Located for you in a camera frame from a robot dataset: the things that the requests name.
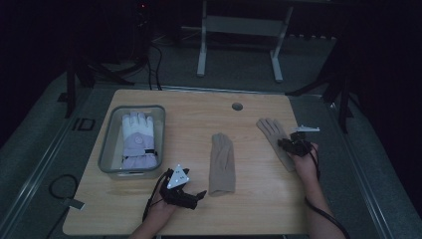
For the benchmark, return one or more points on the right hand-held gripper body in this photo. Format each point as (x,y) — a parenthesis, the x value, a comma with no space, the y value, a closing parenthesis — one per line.
(300,146)

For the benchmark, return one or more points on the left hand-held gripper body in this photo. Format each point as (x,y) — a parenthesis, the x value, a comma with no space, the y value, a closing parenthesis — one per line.
(177,194)

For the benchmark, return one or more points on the beige glove with dark button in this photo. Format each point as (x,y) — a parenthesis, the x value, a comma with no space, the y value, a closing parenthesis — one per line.
(270,127)

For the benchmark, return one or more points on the plain beige glove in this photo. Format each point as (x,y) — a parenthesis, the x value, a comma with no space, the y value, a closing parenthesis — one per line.
(222,162)

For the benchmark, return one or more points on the white purple ski glove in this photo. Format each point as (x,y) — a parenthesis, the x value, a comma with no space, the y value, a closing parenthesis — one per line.
(137,139)

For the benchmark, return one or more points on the clear plastic bin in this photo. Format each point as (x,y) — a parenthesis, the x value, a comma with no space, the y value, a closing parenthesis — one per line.
(111,142)

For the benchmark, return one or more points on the person's right hand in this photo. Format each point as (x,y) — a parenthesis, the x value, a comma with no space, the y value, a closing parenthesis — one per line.
(307,166)

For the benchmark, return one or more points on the person's left hand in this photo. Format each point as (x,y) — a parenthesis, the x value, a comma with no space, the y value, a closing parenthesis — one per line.
(161,210)

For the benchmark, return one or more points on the grey table grommet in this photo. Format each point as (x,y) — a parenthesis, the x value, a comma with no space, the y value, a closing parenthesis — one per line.
(237,106)

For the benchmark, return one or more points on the black tripod stand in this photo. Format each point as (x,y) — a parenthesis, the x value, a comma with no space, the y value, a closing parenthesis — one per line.
(343,89)
(70,86)

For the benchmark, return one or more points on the dark equipment with red light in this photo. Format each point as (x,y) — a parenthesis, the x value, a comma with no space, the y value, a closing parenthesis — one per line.
(142,20)

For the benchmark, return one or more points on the silver floor rail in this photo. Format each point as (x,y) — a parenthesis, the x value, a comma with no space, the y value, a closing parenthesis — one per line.
(40,169)
(361,172)

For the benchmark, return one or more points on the white metal stand frame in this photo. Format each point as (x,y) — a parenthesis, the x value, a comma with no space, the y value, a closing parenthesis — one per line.
(244,26)

